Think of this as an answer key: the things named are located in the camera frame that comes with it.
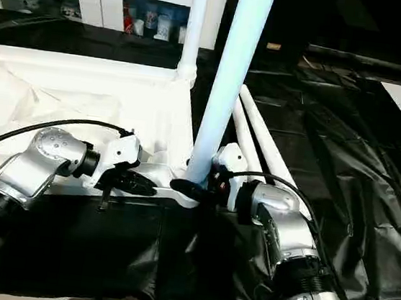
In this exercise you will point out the white plastic table top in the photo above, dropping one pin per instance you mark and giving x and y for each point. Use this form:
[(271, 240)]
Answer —
[(66, 84)]

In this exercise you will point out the black table mat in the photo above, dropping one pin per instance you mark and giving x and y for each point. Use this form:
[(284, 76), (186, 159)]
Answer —
[(121, 242)]

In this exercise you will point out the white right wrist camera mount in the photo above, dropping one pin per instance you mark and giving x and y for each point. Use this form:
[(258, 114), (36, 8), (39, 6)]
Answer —
[(234, 157)]

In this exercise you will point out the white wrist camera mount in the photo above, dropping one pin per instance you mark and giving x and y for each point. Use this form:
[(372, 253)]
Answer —
[(120, 155), (234, 157)]

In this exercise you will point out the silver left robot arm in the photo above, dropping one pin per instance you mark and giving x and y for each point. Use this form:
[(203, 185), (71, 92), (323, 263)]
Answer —
[(32, 163)]

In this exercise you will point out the small yellow label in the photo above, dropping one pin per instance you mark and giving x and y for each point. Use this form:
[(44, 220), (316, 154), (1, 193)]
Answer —
[(273, 46)]

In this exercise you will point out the white plastic table leg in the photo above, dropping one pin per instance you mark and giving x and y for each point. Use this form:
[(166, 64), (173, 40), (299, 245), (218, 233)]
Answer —
[(231, 70), (263, 135), (246, 133), (195, 12)]

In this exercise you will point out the long black bar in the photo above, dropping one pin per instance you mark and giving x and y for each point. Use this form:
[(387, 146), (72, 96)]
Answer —
[(370, 61)]

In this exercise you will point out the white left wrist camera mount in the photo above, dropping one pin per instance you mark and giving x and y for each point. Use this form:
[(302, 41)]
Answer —
[(120, 155)]

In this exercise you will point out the small white bottle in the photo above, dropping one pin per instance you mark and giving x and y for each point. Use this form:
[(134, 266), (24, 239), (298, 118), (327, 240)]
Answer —
[(182, 35), (163, 30), (138, 28)]

